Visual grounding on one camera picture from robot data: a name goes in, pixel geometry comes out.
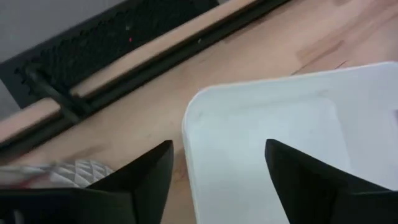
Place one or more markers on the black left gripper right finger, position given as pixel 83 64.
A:
pixel 298 186

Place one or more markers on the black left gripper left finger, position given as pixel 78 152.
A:
pixel 149 186

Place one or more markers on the white plastic storage bin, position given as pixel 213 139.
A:
pixel 280 118

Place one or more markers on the green plant in white pot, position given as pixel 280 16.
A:
pixel 77 172

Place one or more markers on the black table frame rail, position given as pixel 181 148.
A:
pixel 199 46

